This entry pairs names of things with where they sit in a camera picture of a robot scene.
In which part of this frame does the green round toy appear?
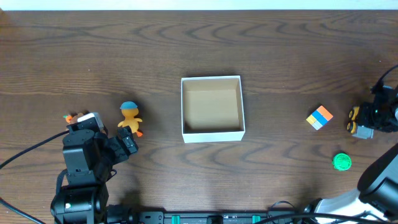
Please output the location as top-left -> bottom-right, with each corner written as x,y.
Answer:
332,152 -> 352,171

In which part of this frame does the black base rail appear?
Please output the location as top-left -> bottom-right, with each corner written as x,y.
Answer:
105,205 -> 312,224

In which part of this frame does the brown plush toy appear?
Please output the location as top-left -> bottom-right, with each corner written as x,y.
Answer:
64,112 -> 86,124

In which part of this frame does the white cardboard box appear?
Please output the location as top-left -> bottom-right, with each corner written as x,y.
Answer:
181,75 -> 246,143

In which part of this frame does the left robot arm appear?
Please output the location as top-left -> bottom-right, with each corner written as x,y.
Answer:
50,118 -> 138,223

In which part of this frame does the orange duck toy blue cap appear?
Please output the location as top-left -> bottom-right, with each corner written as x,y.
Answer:
118,101 -> 143,137

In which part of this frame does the multicolour puzzle cube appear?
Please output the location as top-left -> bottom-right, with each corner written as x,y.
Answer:
306,105 -> 333,130

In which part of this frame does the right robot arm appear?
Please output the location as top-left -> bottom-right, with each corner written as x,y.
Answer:
304,84 -> 397,221

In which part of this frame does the yellow grey toy truck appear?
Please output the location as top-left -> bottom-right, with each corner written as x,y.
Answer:
346,106 -> 374,139

